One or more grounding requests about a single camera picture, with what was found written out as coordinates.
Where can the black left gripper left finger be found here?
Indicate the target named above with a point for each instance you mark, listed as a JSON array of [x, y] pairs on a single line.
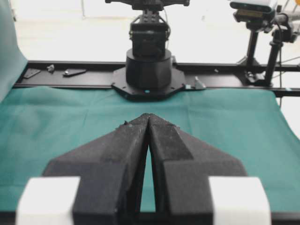
[[111, 170]]

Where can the black aluminium frame rail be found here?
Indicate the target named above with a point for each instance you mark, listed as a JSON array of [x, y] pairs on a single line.
[[100, 76]]

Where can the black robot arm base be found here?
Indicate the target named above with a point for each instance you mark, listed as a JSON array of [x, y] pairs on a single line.
[[149, 70]]

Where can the green table cloth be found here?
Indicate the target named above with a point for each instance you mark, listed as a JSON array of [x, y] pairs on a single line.
[[38, 124]]

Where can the black camera stand post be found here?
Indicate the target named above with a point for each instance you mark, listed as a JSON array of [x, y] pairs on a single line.
[[249, 60]]

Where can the black flat bracket plate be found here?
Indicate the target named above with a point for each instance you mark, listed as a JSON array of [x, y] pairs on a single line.
[[73, 72]]

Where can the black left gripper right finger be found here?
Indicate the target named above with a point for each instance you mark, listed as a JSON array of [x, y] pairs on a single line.
[[181, 165]]

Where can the black flat square plate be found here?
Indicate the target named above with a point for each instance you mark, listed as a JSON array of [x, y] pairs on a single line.
[[31, 72]]

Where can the small grey corner bracket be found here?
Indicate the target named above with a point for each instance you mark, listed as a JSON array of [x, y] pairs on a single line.
[[51, 68]]

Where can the grey depth camera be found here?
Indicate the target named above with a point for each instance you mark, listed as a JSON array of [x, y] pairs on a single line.
[[253, 10]]

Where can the silver corner bracket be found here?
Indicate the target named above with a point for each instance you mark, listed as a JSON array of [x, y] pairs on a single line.
[[199, 85]]

